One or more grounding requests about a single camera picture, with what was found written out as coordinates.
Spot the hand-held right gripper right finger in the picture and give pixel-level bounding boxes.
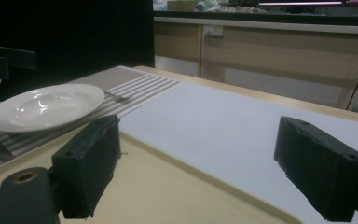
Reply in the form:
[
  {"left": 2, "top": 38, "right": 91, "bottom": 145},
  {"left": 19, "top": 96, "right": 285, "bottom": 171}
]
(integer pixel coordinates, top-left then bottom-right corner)
[{"left": 273, "top": 116, "right": 358, "bottom": 222}]

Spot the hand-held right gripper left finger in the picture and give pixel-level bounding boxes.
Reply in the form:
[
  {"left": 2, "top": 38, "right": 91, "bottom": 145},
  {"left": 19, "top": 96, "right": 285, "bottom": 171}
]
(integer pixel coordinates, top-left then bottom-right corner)
[{"left": 51, "top": 114, "right": 121, "bottom": 219}]

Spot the white plate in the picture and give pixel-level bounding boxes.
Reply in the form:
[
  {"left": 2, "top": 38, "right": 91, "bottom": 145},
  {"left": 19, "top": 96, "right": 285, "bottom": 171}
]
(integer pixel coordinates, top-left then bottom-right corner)
[{"left": 0, "top": 83, "right": 105, "bottom": 133}]

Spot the metal fork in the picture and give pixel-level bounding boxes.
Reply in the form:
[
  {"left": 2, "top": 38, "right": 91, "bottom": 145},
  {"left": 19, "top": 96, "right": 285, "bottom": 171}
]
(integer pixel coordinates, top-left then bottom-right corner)
[{"left": 104, "top": 91, "right": 132, "bottom": 104}]

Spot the beige tray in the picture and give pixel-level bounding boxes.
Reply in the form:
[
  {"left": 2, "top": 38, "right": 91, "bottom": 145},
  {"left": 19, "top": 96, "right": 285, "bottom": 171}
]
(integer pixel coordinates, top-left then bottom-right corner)
[{"left": 0, "top": 124, "right": 306, "bottom": 224}]

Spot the black curtain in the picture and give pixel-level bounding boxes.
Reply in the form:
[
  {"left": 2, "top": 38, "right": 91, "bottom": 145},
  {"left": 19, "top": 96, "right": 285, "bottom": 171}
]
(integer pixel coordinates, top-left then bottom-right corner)
[{"left": 0, "top": 0, "right": 155, "bottom": 106}]

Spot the grey striped placemat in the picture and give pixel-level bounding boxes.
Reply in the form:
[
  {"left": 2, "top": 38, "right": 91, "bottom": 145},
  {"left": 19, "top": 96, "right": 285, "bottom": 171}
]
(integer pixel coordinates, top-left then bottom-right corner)
[{"left": 0, "top": 65, "right": 181, "bottom": 172}]

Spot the white table mat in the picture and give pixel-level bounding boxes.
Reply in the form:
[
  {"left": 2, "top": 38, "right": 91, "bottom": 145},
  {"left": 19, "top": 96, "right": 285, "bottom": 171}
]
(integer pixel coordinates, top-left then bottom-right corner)
[{"left": 117, "top": 81, "right": 358, "bottom": 224}]

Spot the wooden counter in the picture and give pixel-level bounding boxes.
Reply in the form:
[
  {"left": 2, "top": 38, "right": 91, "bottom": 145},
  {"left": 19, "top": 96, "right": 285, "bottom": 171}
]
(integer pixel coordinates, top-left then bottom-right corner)
[{"left": 153, "top": 15, "right": 358, "bottom": 110}]

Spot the cardboard box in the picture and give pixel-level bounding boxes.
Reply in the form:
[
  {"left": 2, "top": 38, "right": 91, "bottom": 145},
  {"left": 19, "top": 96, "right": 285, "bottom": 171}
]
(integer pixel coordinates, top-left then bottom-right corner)
[{"left": 167, "top": 0, "right": 200, "bottom": 12}]

